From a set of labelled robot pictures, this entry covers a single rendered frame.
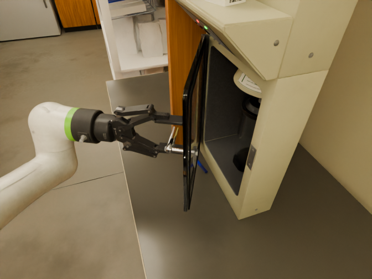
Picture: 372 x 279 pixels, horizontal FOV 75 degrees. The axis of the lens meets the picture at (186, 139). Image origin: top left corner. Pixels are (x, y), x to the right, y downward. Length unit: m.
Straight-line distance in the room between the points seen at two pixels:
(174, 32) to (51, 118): 0.40
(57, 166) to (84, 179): 1.50
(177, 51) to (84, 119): 0.33
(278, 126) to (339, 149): 0.49
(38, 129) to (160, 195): 0.40
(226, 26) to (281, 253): 0.61
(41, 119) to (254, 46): 0.54
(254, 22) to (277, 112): 0.19
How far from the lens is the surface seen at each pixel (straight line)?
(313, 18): 0.45
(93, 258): 1.84
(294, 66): 0.47
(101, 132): 0.66
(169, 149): 0.58
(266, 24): 0.40
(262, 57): 0.42
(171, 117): 0.60
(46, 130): 0.72
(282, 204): 0.86
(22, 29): 5.53
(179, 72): 0.80
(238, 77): 0.62
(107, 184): 2.13
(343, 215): 0.92
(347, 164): 1.00
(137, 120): 0.62
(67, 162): 0.76
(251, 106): 0.66
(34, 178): 0.70
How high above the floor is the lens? 1.61
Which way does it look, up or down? 42 degrees down
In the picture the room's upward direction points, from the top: straight up
